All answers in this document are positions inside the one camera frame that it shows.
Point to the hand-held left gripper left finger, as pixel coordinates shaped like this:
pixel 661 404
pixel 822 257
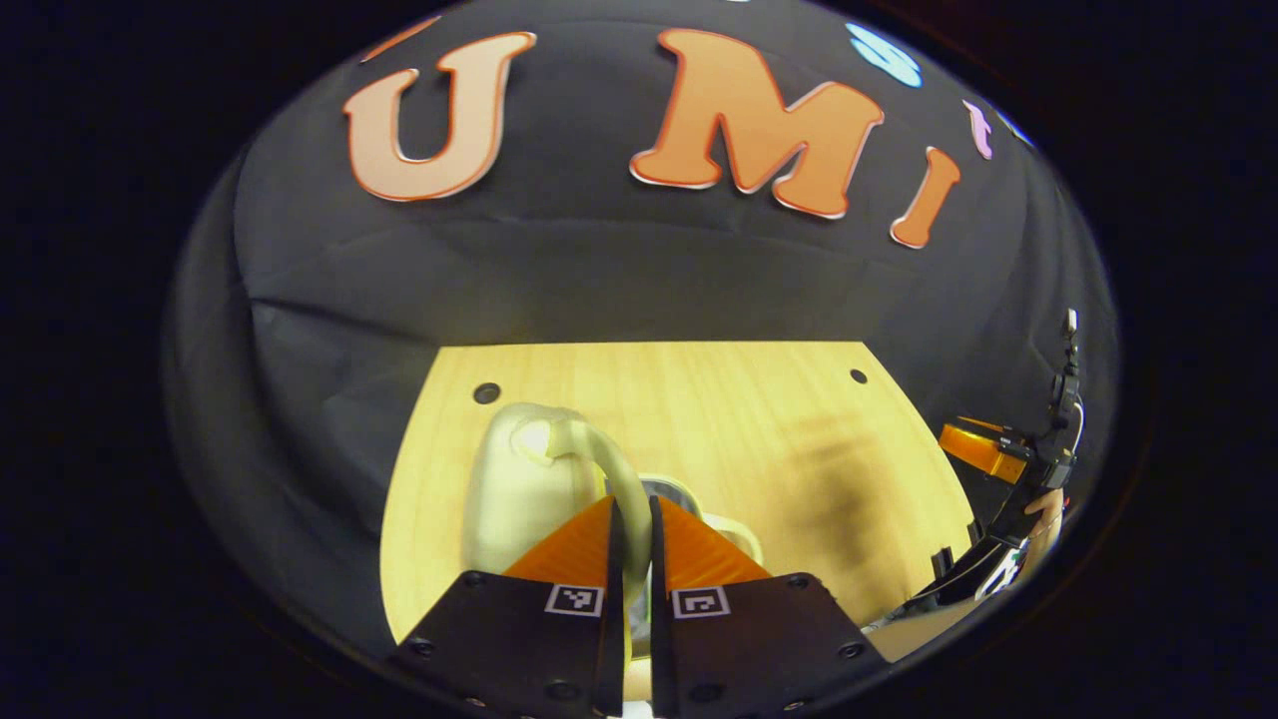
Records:
pixel 589 649

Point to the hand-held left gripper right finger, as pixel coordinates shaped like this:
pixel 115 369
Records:
pixel 699 659

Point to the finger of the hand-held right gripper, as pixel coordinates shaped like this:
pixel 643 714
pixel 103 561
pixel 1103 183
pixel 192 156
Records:
pixel 978 451

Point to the cream suitcase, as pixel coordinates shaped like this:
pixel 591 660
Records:
pixel 529 499

